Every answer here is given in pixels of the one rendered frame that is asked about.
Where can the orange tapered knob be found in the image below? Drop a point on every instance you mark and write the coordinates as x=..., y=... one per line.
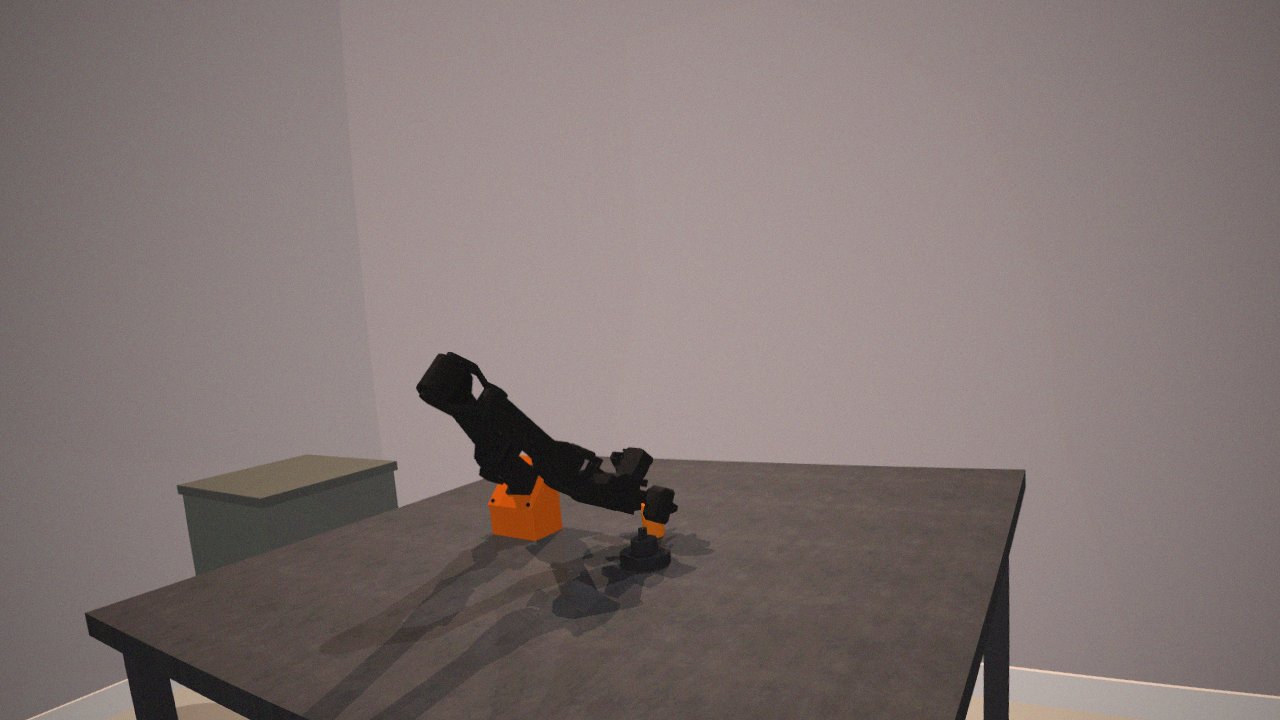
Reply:
x=653, y=528

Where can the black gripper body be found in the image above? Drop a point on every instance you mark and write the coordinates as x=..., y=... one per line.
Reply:
x=658, y=504

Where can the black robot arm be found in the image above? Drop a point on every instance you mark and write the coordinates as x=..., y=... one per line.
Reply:
x=500, y=431

